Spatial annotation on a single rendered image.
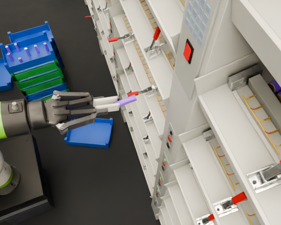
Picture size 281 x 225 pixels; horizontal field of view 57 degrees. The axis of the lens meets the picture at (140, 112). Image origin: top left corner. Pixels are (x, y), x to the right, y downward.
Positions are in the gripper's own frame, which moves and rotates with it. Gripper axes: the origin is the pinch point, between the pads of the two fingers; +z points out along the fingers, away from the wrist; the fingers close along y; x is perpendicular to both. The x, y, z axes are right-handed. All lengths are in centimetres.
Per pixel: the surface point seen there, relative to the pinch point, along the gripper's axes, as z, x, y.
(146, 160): 29, 64, 5
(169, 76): 15.3, -12.0, -2.1
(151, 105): 17.0, 8.0, 2.7
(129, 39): 17.8, 6.1, 33.0
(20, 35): -27, 86, 133
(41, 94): -19, 100, 84
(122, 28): 17.7, 7.6, 41.2
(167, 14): 9.9, -29.8, -0.4
